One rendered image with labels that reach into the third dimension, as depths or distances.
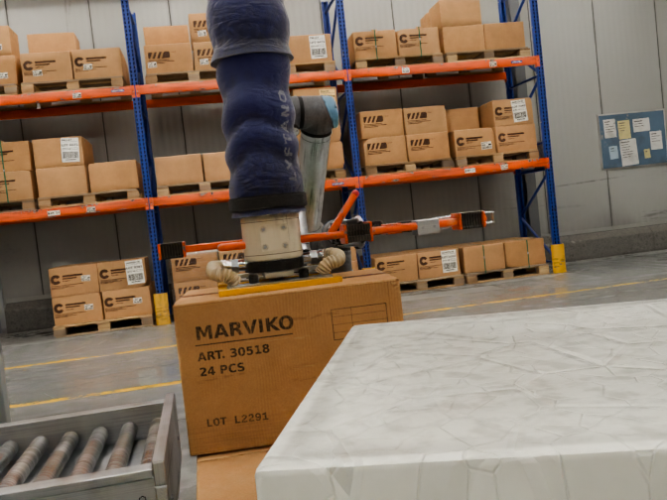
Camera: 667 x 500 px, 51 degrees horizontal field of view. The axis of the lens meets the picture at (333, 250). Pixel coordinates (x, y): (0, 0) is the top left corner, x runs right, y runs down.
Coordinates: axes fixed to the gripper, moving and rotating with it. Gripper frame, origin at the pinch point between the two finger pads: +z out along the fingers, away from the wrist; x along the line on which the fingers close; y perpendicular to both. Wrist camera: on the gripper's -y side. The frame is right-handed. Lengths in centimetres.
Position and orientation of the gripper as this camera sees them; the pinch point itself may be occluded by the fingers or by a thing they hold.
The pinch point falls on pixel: (363, 231)
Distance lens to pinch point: 209.8
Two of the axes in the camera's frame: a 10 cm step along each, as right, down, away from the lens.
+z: 1.9, 0.3, -9.8
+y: -9.8, 1.2, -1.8
